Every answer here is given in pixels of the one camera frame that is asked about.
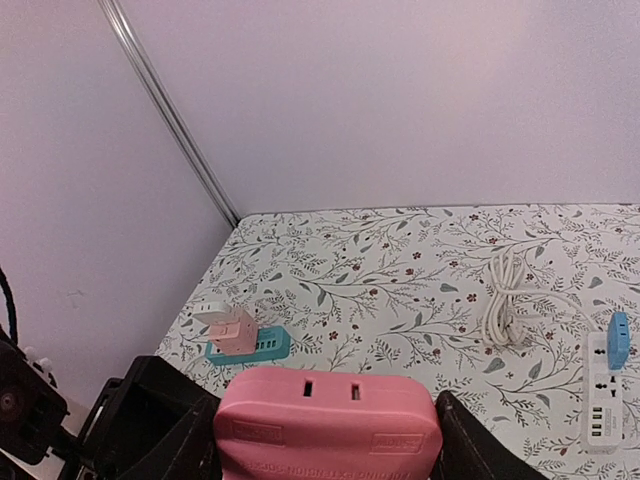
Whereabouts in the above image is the pink plug adapter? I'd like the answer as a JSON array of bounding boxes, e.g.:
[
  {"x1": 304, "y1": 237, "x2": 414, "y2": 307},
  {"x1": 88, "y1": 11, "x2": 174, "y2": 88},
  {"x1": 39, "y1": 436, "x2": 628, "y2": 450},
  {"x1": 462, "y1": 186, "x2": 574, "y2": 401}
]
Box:
[{"x1": 213, "y1": 367, "x2": 443, "y2": 479}]

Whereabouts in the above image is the teal power strip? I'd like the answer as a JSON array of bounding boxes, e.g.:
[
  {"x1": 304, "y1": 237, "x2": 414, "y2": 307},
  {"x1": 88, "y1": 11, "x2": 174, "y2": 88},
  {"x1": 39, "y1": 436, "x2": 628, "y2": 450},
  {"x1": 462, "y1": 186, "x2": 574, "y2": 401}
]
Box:
[{"x1": 205, "y1": 326, "x2": 291, "y2": 366}]

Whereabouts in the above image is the white strip white cable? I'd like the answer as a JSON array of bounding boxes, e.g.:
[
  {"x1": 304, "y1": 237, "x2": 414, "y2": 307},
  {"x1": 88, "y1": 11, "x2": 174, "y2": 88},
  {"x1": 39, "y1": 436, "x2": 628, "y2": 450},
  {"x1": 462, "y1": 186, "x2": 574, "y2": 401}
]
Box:
[{"x1": 479, "y1": 252, "x2": 594, "y2": 351}]

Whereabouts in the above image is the white plug adapter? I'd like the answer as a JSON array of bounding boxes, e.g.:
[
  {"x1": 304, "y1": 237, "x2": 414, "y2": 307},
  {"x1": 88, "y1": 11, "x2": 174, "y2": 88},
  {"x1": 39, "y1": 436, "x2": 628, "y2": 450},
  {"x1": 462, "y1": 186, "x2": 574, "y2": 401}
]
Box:
[{"x1": 192, "y1": 301, "x2": 235, "y2": 326}]

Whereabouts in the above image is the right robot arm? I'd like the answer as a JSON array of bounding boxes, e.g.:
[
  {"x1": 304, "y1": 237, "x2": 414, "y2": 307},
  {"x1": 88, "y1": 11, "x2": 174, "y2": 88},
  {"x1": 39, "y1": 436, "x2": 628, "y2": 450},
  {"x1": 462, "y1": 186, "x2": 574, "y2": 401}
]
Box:
[{"x1": 1, "y1": 283, "x2": 538, "y2": 479}]

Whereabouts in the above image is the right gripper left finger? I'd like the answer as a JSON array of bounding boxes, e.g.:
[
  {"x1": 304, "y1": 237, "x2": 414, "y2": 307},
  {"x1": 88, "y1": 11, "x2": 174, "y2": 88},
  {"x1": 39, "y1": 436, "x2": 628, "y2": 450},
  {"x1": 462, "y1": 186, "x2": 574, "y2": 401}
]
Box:
[{"x1": 79, "y1": 356, "x2": 223, "y2": 479}]

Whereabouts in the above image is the left aluminium frame post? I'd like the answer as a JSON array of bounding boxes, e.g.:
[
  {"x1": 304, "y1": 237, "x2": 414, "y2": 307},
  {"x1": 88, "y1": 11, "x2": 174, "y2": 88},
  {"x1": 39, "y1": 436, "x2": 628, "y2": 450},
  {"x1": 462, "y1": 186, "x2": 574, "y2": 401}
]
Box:
[{"x1": 98, "y1": 0, "x2": 240, "y2": 229}]

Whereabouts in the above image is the pink cube socket adapter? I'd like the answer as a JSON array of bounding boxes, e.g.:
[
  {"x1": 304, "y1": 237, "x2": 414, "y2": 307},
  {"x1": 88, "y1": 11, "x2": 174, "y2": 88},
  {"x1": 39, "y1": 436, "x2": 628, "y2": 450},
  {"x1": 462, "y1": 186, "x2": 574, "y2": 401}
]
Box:
[{"x1": 209, "y1": 307, "x2": 259, "y2": 353}]

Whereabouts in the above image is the white power strip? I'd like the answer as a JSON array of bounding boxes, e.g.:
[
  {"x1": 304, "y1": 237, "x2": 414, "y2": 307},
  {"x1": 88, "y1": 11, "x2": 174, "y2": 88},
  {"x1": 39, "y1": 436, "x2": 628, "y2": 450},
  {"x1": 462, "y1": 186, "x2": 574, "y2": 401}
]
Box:
[{"x1": 581, "y1": 332, "x2": 623, "y2": 455}]

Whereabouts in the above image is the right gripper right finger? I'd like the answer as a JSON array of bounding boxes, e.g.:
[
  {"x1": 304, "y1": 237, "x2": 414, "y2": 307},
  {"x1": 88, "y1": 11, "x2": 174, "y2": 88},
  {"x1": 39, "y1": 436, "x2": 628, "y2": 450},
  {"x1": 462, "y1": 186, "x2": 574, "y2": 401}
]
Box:
[{"x1": 432, "y1": 390, "x2": 546, "y2": 480}]

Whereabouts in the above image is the floral patterned table mat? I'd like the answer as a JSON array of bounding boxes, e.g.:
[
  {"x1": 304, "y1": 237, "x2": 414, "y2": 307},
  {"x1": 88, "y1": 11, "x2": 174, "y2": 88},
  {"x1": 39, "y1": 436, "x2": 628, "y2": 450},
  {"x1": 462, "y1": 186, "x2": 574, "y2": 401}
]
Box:
[{"x1": 158, "y1": 204, "x2": 639, "y2": 479}]

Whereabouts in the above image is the blue plug adapter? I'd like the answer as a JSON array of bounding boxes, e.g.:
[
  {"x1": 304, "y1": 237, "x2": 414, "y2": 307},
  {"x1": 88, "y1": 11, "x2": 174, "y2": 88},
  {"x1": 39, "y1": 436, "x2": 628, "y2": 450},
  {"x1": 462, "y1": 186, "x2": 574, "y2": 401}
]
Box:
[{"x1": 606, "y1": 312, "x2": 631, "y2": 371}]

